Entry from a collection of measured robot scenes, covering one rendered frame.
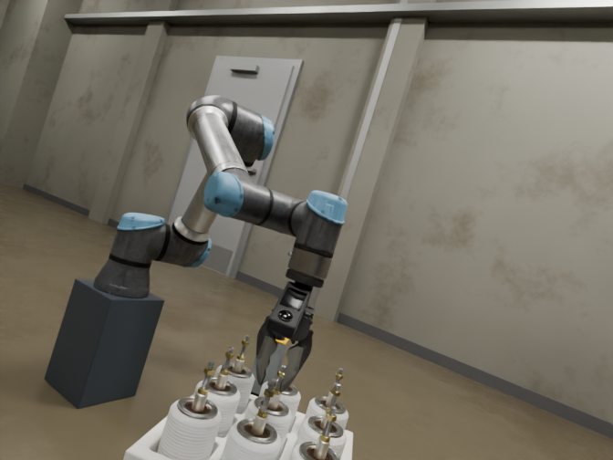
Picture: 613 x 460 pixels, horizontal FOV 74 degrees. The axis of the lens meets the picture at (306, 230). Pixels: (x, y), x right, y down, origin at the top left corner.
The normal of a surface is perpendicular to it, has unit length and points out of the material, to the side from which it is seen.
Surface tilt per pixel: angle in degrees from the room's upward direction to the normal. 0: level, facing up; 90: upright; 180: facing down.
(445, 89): 90
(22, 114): 90
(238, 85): 90
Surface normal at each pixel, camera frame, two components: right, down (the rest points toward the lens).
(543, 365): -0.48, -0.15
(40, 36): 0.82, 0.26
